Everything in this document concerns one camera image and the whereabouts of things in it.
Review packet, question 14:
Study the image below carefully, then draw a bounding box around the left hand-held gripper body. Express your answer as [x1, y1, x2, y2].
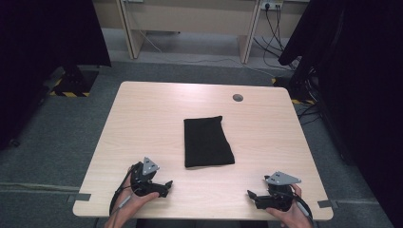
[129, 156, 161, 198]

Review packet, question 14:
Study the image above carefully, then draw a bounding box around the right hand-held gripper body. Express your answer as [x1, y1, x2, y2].
[264, 171, 302, 213]

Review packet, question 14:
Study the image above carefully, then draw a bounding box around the black tank top white trim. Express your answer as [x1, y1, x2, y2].
[182, 115, 236, 169]

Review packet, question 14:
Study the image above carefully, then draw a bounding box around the person's right hand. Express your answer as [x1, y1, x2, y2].
[265, 183, 314, 228]

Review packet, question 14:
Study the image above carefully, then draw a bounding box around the person's left hand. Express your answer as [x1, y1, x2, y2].
[108, 165, 161, 222]

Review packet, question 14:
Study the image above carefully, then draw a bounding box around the grey tape strip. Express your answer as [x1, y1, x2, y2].
[317, 199, 339, 210]
[66, 193, 92, 203]

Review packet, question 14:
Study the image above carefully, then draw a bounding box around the dark stand base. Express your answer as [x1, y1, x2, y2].
[274, 67, 319, 103]

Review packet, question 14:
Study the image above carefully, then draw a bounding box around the black stand base striped tape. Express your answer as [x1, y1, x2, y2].
[49, 65, 100, 98]

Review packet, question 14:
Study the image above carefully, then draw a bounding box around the black curtain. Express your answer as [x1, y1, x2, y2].
[0, 0, 112, 150]
[278, 0, 403, 228]

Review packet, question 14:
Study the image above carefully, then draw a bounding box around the beige wooden desk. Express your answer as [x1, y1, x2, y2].
[92, 0, 312, 65]

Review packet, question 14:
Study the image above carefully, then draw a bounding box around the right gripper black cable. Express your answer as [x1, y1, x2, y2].
[293, 192, 315, 223]

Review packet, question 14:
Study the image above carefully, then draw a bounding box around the black floor cable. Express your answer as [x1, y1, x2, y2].
[297, 103, 322, 126]

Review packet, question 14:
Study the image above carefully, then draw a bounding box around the white floor cable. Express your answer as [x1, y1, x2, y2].
[138, 29, 278, 79]

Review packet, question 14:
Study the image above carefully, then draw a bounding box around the black power cable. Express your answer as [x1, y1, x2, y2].
[253, 4, 297, 71]
[264, 4, 285, 52]

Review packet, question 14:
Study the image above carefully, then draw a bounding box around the white wall socket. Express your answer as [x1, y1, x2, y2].
[259, 0, 284, 10]

